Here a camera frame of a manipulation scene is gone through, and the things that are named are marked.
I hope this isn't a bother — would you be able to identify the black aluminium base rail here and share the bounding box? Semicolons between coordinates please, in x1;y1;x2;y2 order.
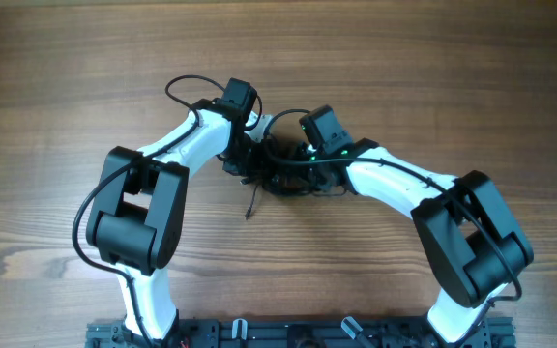
84;316;517;348

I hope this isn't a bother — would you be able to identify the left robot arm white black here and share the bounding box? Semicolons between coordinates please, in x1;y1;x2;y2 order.
78;78;262;347

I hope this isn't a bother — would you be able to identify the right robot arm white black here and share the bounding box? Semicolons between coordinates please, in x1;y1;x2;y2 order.
299;105;534;346

